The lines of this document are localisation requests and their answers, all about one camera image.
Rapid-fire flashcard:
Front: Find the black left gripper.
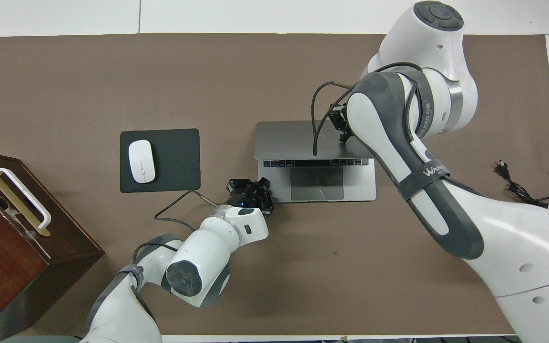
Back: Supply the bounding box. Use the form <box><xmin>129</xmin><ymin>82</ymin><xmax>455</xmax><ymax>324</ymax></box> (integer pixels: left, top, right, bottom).
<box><xmin>227</xmin><ymin>177</ymin><xmax>275</xmax><ymax>216</ymax></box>

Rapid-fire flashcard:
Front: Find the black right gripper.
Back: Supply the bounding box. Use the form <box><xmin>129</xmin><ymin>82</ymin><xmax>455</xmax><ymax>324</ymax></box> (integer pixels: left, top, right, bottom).
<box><xmin>329</xmin><ymin>102</ymin><xmax>356</xmax><ymax>144</ymax></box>

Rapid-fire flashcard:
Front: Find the grey aluminium laptop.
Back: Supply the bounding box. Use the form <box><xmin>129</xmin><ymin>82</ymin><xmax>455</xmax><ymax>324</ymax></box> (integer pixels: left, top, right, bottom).
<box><xmin>254</xmin><ymin>121</ymin><xmax>377</xmax><ymax>203</ymax></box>

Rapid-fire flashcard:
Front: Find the black mouse pad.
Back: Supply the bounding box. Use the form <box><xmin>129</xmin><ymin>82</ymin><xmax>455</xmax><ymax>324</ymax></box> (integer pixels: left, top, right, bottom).
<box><xmin>120</xmin><ymin>128</ymin><xmax>201</xmax><ymax>193</ymax></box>

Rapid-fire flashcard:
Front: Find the white computer mouse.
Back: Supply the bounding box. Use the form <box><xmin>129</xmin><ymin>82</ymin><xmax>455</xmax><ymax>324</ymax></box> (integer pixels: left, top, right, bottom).
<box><xmin>128</xmin><ymin>140</ymin><xmax>156</xmax><ymax>183</ymax></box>

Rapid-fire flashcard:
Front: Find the brown table mat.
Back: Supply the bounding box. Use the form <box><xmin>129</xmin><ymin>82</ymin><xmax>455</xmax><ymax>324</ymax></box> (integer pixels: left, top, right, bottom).
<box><xmin>0</xmin><ymin>33</ymin><xmax>549</xmax><ymax>336</ymax></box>

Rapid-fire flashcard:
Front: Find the dark brown wooden box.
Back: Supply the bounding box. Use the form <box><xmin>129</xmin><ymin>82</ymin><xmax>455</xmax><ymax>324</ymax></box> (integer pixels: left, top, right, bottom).
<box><xmin>0</xmin><ymin>149</ymin><xmax>105</xmax><ymax>341</ymax></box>

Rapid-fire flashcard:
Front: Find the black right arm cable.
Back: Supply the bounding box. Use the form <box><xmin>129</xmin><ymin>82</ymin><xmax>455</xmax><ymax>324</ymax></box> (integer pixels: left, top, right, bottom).
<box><xmin>311</xmin><ymin>81</ymin><xmax>352</xmax><ymax>157</ymax></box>

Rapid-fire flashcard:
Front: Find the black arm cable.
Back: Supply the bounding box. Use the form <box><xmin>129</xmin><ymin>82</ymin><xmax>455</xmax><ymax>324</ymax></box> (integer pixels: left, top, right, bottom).
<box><xmin>311</xmin><ymin>81</ymin><xmax>352</xmax><ymax>157</ymax></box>
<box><xmin>122</xmin><ymin>190</ymin><xmax>218</xmax><ymax>322</ymax></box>

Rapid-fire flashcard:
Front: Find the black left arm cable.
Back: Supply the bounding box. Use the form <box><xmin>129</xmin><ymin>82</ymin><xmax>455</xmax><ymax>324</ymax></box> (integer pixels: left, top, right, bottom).
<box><xmin>122</xmin><ymin>190</ymin><xmax>218</xmax><ymax>322</ymax></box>

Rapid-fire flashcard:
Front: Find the black lamp power cable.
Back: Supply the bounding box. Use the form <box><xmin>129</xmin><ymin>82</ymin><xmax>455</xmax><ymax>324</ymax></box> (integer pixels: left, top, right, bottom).
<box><xmin>495</xmin><ymin>161</ymin><xmax>549</xmax><ymax>209</ymax></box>

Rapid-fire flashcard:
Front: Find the gold metal handle plate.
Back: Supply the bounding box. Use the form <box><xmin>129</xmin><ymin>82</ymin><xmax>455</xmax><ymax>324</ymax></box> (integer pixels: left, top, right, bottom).
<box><xmin>0</xmin><ymin>168</ymin><xmax>51</xmax><ymax>237</ymax></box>

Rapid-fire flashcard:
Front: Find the white box handle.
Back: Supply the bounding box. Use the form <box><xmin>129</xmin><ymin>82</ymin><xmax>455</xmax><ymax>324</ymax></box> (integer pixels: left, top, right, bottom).
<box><xmin>0</xmin><ymin>168</ymin><xmax>52</xmax><ymax>230</ymax></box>

